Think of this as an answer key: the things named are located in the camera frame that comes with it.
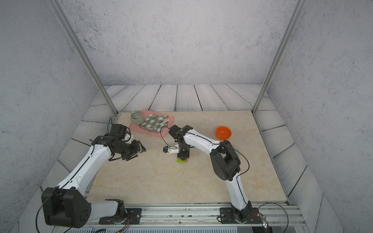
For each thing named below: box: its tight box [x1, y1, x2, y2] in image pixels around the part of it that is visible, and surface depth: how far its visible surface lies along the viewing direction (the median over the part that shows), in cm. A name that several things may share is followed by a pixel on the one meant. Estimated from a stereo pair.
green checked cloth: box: [139, 113, 169, 134], surface depth 114 cm
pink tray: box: [129, 109, 175, 138], surface depth 111 cm
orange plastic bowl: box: [215, 126, 233, 141], surface depth 105 cm
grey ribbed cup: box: [130, 111, 146, 126], surface depth 111 cm
